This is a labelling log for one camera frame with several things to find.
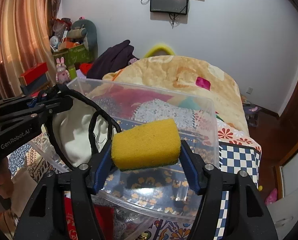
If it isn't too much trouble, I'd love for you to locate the red velvet drawstring pouch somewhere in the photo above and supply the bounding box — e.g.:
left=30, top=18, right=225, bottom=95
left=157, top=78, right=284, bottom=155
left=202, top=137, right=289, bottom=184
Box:
left=64, top=196, right=114, bottom=239

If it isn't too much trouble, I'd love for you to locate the white bag with black straps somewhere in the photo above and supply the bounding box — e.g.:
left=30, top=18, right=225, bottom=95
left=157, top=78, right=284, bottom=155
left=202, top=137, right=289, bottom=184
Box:
left=35, top=85, right=121, bottom=171

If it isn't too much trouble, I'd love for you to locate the clear plastic storage bin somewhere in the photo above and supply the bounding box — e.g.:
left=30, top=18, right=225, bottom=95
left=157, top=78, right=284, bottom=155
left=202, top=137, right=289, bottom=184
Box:
left=28, top=77, right=220, bottom=224

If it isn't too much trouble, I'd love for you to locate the yellow sponge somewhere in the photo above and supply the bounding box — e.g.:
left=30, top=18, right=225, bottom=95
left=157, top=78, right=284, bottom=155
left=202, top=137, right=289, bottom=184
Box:
left=111, top=119, right=180, bottom=171

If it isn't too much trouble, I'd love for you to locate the person left hand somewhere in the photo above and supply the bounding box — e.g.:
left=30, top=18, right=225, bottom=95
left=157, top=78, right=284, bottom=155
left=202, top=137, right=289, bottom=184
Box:
left=0, top=157, right=14, bottom=199

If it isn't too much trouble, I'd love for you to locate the red gift box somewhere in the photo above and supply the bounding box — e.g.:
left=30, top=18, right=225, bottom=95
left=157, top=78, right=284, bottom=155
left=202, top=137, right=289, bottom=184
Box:
left=19, top=62, right=48, bottom=86

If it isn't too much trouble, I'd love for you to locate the pink rabbit figurine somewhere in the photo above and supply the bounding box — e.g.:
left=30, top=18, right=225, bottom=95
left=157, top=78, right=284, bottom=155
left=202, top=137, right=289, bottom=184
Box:
left=56, top=57, right=71, bottom=84

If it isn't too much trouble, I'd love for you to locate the green bottle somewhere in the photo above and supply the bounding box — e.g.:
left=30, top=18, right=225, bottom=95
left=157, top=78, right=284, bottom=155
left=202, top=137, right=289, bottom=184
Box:
left=67, top=65, right=77, bottom=80

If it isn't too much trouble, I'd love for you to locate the red cushion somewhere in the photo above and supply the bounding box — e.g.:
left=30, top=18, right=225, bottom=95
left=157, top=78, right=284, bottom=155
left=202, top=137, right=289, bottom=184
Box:
left=80, top=63, right=93, bottom=76

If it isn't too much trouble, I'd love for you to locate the green storage box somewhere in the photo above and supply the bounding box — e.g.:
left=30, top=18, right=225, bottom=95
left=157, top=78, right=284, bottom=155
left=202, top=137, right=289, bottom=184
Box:
left=53, top=44, right=94, bottom=67

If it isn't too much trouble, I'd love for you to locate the orange striped curtain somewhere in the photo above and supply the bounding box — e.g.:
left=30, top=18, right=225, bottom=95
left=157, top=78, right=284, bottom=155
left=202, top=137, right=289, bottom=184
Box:
left=0, top=0, right=61, bottom=98

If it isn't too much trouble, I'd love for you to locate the dark purple clothing pile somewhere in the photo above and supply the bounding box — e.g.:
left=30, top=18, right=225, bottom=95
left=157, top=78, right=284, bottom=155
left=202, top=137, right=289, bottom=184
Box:
left=87, top=40, right=139, bottom=80

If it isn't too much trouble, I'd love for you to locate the grey green plush toy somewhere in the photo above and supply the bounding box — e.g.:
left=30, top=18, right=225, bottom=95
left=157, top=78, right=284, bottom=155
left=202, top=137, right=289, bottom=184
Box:
left=67, top=20, right=97, bottom=56

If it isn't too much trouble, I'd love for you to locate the yellow fleece blanket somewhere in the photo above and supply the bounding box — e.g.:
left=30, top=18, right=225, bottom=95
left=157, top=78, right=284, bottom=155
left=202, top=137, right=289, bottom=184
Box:
left=102, top=55, right=249, bottom=134

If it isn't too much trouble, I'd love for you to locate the yellow foam ring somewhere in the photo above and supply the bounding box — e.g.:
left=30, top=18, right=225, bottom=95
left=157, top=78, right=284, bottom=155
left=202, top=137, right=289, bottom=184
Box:
left=143, top=43, right=176, bottom=58

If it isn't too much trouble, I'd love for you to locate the small black wall monitor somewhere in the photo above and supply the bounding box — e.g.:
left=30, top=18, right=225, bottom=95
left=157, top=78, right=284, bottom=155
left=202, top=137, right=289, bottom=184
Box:
left=150, top=0, right=189, bottom=15

